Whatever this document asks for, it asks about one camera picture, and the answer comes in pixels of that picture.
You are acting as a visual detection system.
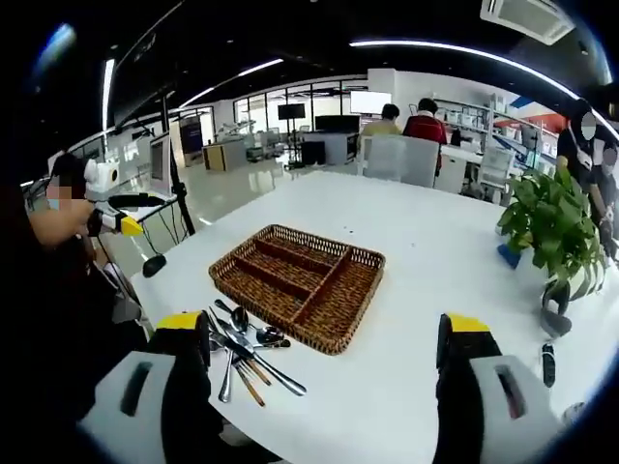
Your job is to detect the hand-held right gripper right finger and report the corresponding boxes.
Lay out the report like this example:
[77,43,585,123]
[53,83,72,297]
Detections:
[432,312,566,464]

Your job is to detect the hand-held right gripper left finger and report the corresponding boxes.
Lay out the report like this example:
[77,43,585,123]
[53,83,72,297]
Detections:
[76,311,217,464]

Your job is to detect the brown wicker utensil storage tray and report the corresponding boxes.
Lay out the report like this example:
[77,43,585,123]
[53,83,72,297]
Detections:
[208,223,387,358]

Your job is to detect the white storage shelves with boxes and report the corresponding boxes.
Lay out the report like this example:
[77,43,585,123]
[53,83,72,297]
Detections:
[432,96,562,160]

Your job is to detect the white laptop computer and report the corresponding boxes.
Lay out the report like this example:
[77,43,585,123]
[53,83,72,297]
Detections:
[147,130,178,202]

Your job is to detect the black tripod stand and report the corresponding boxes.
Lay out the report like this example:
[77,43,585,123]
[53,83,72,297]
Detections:
[162,91,197,238]

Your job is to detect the black computer mouse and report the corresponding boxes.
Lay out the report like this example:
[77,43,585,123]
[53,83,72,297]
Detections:
[142,253,168,278]

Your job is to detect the dark blue standing banner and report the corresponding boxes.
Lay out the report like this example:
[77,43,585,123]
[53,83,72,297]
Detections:
[179,115,203,168]

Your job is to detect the small black and white device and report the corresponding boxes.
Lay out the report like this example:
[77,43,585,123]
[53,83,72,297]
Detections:
[541,342,557,390]

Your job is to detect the grey cabinet with wooden edge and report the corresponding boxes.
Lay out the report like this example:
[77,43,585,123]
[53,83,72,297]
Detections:
[201,142,248,171]

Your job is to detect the black curved device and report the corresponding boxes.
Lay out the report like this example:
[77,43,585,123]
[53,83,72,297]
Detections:
[540,279,575,339]

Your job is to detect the person's black shirt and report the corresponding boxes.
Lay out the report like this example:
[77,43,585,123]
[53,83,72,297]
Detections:
[0,183,151,426]

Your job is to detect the small blue object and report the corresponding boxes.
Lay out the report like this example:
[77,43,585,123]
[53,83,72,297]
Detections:
[497,244,521,270]

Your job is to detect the black television on stand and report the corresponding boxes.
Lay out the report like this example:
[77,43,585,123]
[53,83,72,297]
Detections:
[277,102,307,168]

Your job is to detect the green potted plant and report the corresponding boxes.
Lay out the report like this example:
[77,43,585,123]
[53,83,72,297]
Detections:
[496,166,609,305]

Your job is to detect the white mesh office chair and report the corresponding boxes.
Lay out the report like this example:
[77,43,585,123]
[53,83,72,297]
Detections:
[478,147,514,194]

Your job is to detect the wide black monitor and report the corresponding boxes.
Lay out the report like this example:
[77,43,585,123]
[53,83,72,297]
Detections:
[313,114,362,134]

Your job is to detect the long curved ceiling light strip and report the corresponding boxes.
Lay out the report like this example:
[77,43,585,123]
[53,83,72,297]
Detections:
[348,40,581,98]

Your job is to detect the white ceiling air conditioner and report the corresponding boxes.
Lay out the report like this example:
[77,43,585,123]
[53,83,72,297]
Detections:
[480,0,576,47]

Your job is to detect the white wall screen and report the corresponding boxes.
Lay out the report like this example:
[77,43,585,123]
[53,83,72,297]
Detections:
[349,90,381,116]

